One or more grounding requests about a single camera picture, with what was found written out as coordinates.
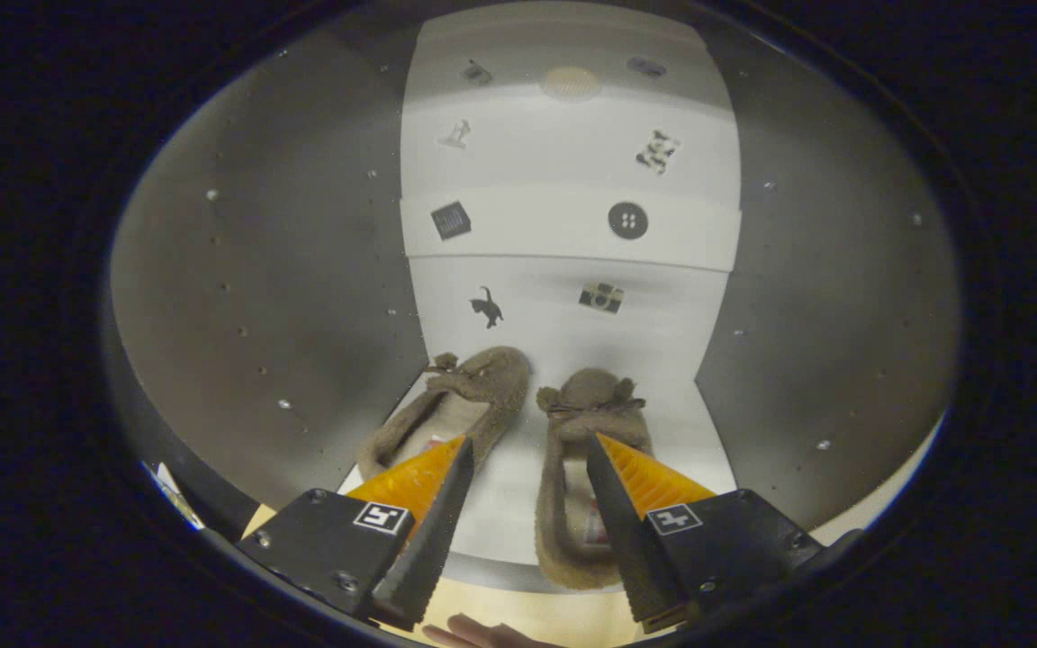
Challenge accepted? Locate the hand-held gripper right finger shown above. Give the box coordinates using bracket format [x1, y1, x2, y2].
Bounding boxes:
[585, 432, 863, 635]

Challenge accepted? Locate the brown fuzzy shoe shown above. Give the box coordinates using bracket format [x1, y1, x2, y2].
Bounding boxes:
[534, 367, 656, 591]
[356, 346, 533, 484]

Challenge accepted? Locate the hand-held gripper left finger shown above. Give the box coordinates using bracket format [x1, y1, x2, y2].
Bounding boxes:
[235, 436, 476, 631]

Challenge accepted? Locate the grey shoe cabinet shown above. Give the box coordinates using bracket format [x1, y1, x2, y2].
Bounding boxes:
[107, 0, 960, 595]

